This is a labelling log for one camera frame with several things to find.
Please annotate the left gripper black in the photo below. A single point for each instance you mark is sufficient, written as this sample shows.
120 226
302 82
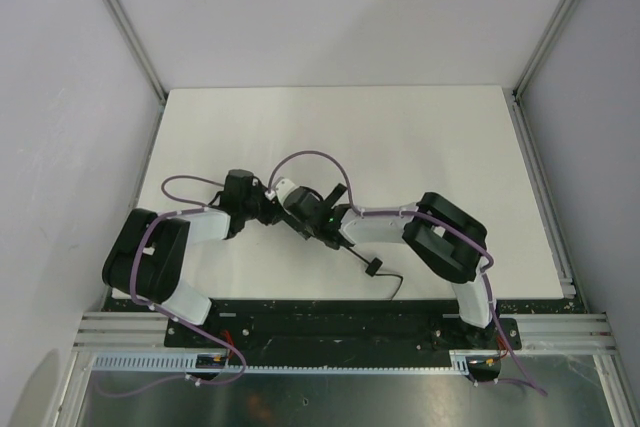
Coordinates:
258 206

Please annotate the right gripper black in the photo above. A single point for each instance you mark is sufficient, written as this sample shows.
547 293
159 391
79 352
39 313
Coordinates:
311 218

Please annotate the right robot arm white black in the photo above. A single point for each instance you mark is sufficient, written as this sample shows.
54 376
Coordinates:
449 241

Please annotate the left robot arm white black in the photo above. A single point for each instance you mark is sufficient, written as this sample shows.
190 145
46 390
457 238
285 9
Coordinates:
146 260

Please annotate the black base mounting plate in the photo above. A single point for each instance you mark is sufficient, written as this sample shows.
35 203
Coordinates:
431 325

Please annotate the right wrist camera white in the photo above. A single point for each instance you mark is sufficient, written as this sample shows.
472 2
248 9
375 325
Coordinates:
279 192

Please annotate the left aluminium table rail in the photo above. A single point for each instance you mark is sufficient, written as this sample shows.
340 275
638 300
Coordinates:
150 140

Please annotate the slotted grey cable duct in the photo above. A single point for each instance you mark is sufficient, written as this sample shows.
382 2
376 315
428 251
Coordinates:
208 363

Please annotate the left aluminium frame post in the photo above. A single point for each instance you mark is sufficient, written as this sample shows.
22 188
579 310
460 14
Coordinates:
132 41

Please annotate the aluminium frame post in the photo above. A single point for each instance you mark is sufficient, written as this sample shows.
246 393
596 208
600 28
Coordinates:
551 34
132 41

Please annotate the right aluminium frame post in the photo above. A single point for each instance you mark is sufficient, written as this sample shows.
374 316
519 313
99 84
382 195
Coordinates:
551 34

